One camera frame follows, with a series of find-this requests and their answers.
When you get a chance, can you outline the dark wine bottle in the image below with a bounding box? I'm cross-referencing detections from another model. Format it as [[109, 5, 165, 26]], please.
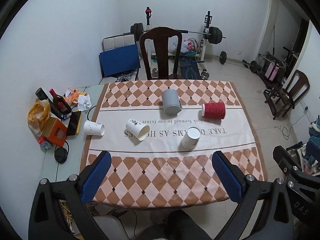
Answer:
[[49, 89, 72, 115]]

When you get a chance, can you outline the pile of blue clothes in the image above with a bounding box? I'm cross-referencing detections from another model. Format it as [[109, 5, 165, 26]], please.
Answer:
[[301, 116, 319, 177]]

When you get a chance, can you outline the white weight bench rack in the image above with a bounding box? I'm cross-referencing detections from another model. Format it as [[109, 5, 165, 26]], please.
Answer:
[[145, 7, 212, 63]]

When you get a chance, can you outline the barbell on floor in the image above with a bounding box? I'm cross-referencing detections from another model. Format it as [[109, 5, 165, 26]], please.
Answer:
[[218, 51, 258, 73]]

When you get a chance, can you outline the blue folding chair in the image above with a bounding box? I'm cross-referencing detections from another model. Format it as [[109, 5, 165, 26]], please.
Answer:
[[99, 33, 140, 82]]

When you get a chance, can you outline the black box behind bottle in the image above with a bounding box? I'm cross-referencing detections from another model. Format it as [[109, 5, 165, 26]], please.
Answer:
[[35, 88, 71, 120]]

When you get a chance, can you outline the black smartphone yellow case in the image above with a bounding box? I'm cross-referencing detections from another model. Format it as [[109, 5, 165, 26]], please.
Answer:
[[66, 111, 81, 137]]

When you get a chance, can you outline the white paper cup lying left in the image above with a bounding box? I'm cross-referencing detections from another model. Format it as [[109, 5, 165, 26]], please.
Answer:
[[83, 120, 105, 137]]

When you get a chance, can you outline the white paper cup with print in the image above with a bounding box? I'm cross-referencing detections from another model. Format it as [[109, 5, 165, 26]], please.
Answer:
[[181, 127, 201, 150]]

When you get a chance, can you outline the crumpled white tissue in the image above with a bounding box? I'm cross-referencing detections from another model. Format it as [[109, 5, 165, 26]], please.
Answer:
[[77, 94, 92, 112]]

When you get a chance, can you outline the barbell on rack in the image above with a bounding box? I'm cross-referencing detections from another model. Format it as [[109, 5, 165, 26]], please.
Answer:
[[125, 23, 226, 44]]

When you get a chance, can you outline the chrome dumbbell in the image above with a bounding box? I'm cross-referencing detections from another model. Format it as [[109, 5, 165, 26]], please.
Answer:
[[200, 69, 209, 80]]

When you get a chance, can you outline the dark wooden chair by door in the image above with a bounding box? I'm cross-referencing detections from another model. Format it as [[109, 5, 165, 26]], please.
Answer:
[[263, 69, 310, 120]]

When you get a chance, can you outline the red paper cup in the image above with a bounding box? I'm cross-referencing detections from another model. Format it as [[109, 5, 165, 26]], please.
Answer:
[[201, 102, 226, 120]]

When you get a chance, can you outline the white paper cup lying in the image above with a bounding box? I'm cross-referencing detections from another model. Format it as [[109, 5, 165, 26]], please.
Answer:
[[126, 119, 150, 141], [83, 120, 105, 137]]

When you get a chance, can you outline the black round lid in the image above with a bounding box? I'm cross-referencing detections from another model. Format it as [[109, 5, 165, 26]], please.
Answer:
[[54, 147, 68, 164]]

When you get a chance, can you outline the white red plastic bag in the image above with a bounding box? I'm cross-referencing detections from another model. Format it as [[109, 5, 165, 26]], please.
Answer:
[[180, 36, 198, 54]]

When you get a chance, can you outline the black cable on floor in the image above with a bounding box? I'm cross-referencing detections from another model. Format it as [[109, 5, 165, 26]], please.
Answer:
[[274, 109, 309, 140]]

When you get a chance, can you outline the blue black exercise mat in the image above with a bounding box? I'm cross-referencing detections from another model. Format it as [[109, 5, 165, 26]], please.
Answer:
[[179, 58, 201, 80]]

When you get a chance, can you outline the grey ribbed mug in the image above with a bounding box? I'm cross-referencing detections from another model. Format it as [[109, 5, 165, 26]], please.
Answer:
[[162, 89, 182, 115]]

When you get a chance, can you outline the pink exercise machine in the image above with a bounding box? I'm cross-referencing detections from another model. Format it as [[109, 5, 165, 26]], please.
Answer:
[[257, 47, 300, 88]]

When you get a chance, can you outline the yellow plastic bag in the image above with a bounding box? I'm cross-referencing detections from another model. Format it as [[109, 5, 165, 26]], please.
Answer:
[[27, 100, 50, 136]]

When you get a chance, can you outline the orange gift box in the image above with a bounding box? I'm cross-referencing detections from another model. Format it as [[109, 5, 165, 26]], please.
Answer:
[[42, 117, 67, 147]]

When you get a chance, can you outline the checkered brown pink tablecloth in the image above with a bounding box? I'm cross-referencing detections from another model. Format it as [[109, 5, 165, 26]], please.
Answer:
[[81, 80, 267, 209]]

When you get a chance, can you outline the white paper cup lying centre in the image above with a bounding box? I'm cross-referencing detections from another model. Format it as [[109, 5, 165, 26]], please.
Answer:
[[126, 119, 150, 141]]

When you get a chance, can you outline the orange snack wrapper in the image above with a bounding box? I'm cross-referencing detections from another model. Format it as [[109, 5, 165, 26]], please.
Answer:
[[63, 87, 87, 106]]

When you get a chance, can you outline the small blue white packet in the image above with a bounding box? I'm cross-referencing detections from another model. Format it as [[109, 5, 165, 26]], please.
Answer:
[[38, 136, 53, 150]]

